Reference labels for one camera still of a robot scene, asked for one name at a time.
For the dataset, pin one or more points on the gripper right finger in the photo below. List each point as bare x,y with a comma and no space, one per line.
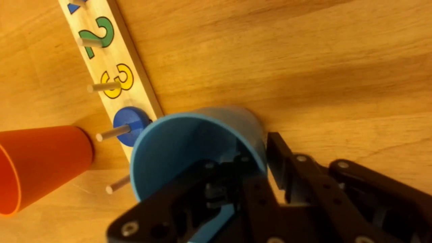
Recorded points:
314,189

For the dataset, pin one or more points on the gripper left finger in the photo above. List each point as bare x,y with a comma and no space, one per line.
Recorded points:
158,209

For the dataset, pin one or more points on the blue plastic cup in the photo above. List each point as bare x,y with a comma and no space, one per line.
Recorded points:
168,152

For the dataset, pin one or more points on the orange plastic cup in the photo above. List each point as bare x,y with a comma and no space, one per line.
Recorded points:
44,162

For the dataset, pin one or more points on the blue wooden disc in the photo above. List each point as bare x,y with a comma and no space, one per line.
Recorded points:
133,118

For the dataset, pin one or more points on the wooden number peg board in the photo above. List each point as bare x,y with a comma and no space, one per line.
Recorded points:
114,64

